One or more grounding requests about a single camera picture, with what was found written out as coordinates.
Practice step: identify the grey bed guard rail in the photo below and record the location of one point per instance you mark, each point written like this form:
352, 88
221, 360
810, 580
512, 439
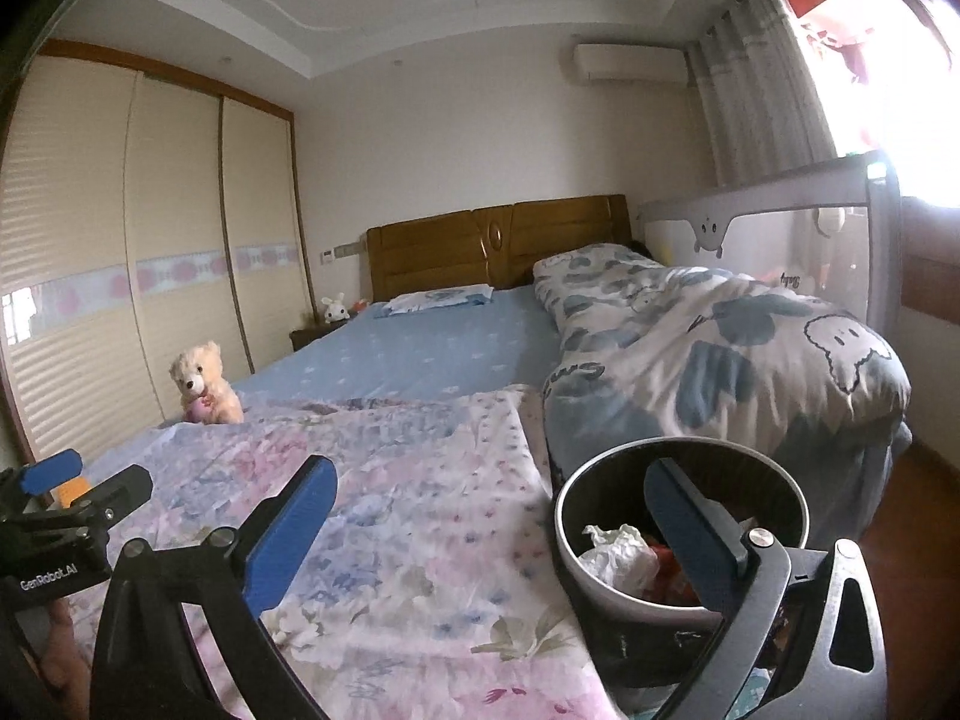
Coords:
831, 230

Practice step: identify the wall switch panel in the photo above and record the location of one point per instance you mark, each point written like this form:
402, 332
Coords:
342, 251

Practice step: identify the dark wooden nightstand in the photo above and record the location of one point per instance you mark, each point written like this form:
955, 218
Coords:
306, 335

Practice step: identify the white tissue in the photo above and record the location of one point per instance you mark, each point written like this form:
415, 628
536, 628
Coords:
621, 559

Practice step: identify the red snack wrapper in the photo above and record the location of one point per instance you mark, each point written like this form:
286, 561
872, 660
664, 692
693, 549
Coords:
670, 586

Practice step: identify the blue bed sheet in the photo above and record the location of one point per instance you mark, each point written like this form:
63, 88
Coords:
433, 354

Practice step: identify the orange foam corner guard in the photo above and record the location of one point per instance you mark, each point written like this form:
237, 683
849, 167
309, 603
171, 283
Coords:
69, 492

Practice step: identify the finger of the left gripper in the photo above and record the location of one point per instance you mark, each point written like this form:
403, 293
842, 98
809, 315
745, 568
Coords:
117, 497
45, 475

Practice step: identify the grey leaf pattern duvet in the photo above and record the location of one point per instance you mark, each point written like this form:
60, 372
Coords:
658, 351

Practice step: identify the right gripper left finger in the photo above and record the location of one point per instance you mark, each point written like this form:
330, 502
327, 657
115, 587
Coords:
276, 538

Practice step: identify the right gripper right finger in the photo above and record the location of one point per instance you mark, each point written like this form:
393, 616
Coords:
705, 539

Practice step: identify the cream sliding wardrobe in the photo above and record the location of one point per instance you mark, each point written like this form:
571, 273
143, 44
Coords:
145, 208

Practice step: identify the white bunny plush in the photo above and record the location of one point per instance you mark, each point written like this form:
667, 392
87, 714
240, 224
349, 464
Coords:
335, 310

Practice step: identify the floral pink blue blanket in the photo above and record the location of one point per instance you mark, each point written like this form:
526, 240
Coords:
430, 591

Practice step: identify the cream teddy bear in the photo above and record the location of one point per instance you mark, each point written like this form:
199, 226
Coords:
206, 396

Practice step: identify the blue white pillow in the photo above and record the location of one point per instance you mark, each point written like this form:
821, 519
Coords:
442, 298

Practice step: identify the white wall air conditioner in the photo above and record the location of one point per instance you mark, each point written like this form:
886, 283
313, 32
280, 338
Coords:
619, 63

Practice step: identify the left hand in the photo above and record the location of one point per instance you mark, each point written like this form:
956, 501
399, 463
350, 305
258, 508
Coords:
64, 668

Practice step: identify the black round trash bin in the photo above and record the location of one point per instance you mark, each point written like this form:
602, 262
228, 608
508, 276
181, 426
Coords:
652, 637

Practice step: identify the grey patterned curtain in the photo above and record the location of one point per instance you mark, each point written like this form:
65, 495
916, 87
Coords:
760, 99

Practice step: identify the wooden headboard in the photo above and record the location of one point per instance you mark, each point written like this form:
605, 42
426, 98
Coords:
498, 245

